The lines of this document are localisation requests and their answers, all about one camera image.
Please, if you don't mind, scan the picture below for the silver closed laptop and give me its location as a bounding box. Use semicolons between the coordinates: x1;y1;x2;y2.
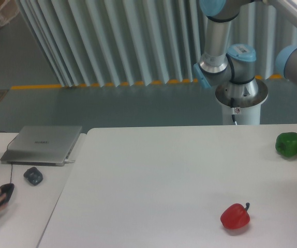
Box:
1;126;82;166

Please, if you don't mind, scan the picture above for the black mouse cable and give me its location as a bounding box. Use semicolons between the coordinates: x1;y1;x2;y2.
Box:
0;131;23;184

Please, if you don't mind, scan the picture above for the dark earbuds case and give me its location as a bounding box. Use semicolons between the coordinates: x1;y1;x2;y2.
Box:
23;167;43;186

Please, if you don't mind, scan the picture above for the green bell pepper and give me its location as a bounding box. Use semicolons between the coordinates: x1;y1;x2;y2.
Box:
275;132;297;158

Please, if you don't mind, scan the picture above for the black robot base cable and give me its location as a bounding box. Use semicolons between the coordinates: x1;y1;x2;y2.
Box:
230;97;239;126

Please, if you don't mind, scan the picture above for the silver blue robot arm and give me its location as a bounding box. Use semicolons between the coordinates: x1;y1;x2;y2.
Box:
194;1;297;125

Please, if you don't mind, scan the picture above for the red bell pepper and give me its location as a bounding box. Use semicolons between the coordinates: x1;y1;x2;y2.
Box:
220;203;250;230

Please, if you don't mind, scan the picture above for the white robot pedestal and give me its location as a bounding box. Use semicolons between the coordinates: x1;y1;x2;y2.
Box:
220;104;261;125

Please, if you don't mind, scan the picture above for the black computer mouse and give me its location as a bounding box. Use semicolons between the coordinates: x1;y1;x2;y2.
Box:
0;183;14;206

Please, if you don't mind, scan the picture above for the white folding partition screen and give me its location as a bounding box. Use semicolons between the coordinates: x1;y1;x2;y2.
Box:
17;1;297;87

